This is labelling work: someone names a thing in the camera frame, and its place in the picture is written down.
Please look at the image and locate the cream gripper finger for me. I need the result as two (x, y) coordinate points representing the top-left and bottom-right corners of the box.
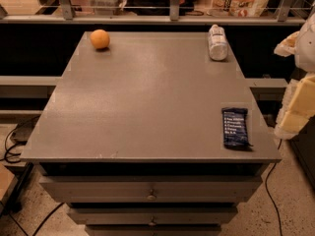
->
(274, 31), (299, 57)
(275, 74), (315, 140)

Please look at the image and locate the clear plastic bottle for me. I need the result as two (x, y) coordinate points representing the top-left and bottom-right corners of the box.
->
(208, 25), (228, 61)

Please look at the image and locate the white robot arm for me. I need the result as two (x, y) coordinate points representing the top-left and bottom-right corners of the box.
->
(274, 14), (315, 140)

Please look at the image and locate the dark blue snack bar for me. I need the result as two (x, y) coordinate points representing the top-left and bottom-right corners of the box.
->
(221, 107), (251, 149)

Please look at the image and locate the black bag behind railing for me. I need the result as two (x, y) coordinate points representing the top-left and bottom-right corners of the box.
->
(124, 0), (197, 16)

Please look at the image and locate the grey drawer cabinet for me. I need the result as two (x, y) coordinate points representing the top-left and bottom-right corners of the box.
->
(20, 30), (283, 236)

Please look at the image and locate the orange fruit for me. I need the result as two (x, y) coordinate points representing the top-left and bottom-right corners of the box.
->
(90, 29), (110, 49)

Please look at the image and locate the clear plastic container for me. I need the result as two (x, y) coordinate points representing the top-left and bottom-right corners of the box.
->
(88, 0), (126, 16)

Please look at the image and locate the middle grey drawer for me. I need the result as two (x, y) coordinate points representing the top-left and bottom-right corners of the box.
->
(67, 207), (237, 225)

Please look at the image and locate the grey drawer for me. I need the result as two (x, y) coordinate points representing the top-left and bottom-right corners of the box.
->
(67, 207), (237, 225)
(39, 176), (262, 204)
(85, 225), (221, 236)

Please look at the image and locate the top grey drawer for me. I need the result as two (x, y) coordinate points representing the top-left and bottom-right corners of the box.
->
(39, 176), (262, 204)

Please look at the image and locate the bottom grey drawer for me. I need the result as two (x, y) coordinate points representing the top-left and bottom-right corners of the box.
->
(85, 225), (221, 236)

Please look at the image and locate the grey low shelf beam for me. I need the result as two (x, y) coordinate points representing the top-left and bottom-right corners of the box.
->
(0, 76), (60, 98)

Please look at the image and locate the metal railing frame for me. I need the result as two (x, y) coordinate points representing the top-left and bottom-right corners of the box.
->
(0, 0), (315, 26)

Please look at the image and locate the black cable right floor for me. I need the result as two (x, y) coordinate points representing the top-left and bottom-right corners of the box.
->
(264, 138), (284, 236)

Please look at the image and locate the black cables left floor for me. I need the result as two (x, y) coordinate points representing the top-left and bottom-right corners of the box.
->
(0, 115), (41, 164)

